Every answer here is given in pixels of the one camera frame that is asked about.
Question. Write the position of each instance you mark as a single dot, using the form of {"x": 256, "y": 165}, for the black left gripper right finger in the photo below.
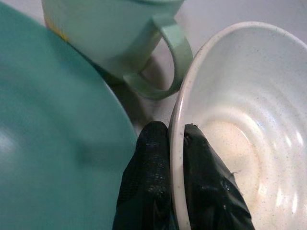
{"x": 211, "y": 189}

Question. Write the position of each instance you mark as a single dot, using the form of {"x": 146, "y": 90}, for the white speckled ceramic bowl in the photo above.
{"x": 242, "y": 112}

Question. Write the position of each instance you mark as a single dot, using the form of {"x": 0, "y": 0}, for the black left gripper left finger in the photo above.
{"x": 146, "y": 182}

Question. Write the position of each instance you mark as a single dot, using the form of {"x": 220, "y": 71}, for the teal green plate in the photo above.
{"x": 57, "y": 134}

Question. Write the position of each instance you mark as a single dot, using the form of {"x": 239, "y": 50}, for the mint green mug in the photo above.
{"x": 124, "y": 40}

